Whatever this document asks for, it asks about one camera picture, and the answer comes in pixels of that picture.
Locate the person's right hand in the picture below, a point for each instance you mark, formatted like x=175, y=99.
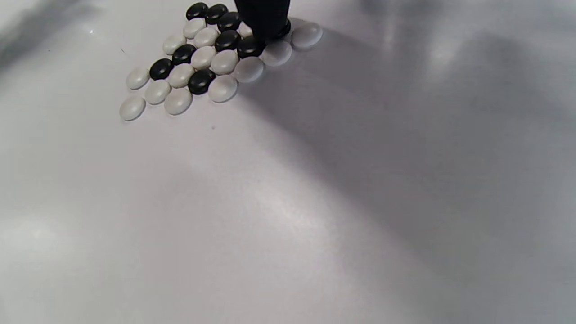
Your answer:
x=265, y=18

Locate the round black go stone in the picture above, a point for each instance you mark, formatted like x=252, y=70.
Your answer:
x=286, y=30

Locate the pile of mixed go stones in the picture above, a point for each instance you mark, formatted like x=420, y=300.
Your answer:
x=202, y=58

